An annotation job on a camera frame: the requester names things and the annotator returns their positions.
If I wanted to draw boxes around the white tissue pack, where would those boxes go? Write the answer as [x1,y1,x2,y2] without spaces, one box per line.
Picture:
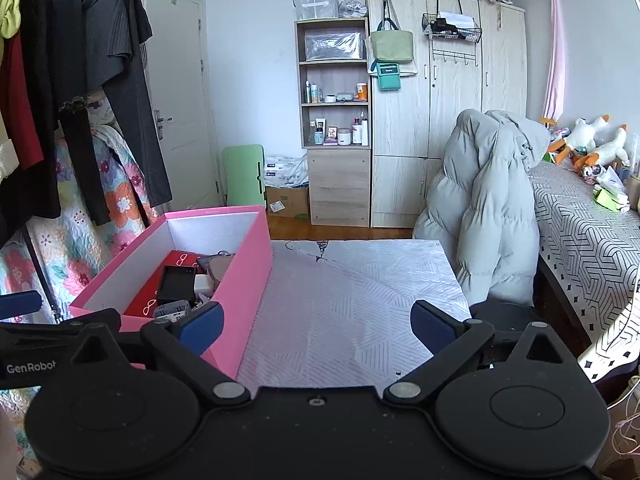
[263,154,309,188]

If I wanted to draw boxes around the black wire door rack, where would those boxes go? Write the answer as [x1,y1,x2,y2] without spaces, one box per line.
[422,0,483,66]

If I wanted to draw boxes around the silver zip bag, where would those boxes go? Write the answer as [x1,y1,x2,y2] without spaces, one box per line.
[304,30,366,62]

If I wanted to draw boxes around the brown cardboard box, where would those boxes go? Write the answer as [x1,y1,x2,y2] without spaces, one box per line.
[265,185,311,219]

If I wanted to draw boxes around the pink hanging cloth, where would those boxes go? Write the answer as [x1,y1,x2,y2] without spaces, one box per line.
[542,0,568,121]

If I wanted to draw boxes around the pale grey puffer jacket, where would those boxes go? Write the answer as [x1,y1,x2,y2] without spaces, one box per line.
[412,109,551,307]

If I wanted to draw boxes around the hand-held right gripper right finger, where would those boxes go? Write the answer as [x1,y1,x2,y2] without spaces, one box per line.
[383,299,569,406]

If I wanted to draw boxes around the green tote bag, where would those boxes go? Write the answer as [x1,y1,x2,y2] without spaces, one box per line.
[370,0,415,64]

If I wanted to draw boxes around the dark grey hanging pants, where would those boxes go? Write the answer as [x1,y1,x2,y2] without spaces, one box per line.
[105,35,173,209]

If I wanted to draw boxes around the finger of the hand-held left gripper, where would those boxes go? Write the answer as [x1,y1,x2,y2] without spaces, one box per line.
[0,309,122,345]
[0,290,43,320]

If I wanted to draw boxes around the cream garment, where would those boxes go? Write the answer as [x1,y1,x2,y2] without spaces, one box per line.
[0,120,21,183]

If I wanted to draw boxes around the black belt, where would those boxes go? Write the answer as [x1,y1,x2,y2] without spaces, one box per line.
[22,227,63,324]

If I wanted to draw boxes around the green folding table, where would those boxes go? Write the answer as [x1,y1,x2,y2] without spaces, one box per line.
[221,144,267,207]

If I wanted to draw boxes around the black white geometric bedspread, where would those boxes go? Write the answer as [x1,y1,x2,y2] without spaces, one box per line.
[525,162,640,386]

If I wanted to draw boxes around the floral quilt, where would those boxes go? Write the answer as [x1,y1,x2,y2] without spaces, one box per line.
[0,92,163,468]

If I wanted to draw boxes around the clear storage box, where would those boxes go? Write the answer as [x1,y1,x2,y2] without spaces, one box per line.
[295,0,338,22]

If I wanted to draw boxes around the grey pleated top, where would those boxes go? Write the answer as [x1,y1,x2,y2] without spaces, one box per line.
[82,0,153,91]

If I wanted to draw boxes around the yellow green garment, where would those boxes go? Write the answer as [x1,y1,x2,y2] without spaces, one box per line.
[0,0,25,39]

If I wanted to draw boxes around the brown pouch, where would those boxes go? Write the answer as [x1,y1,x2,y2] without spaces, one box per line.
[197,252,236,291]

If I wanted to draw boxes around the teal small bag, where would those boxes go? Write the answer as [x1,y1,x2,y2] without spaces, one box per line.
[376,60,403,92]

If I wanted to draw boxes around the red garment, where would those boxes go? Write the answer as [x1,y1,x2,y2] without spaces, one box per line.
[0,35,46,173]

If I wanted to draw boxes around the light wooden wardrobe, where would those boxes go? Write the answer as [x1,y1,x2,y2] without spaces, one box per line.
[365,0,528,229]

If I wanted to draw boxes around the white duck plush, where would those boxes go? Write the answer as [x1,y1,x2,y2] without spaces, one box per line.
[575,125,630,171]
[550,114,612,163]

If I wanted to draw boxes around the green white paper packet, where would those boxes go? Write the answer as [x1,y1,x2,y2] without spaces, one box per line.
[592,180,631,213]

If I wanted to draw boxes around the black phone case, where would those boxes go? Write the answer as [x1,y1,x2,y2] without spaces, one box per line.
[157,265,197,306]

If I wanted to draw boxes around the black pants with lace trim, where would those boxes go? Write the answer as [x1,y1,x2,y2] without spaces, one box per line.
[57,100,112,227]

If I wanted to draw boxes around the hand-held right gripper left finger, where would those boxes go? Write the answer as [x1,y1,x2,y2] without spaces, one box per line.
[70,301,251,407]

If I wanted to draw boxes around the wooden shelf cabinet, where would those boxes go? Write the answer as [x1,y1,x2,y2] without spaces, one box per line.
[293,17,373,227]

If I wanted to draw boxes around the pink cardboard box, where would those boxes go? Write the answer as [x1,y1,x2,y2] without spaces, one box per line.
[69,205,275,381]

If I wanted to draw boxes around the black hanging coat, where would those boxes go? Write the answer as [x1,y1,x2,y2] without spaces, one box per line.
[22,0,86,218]

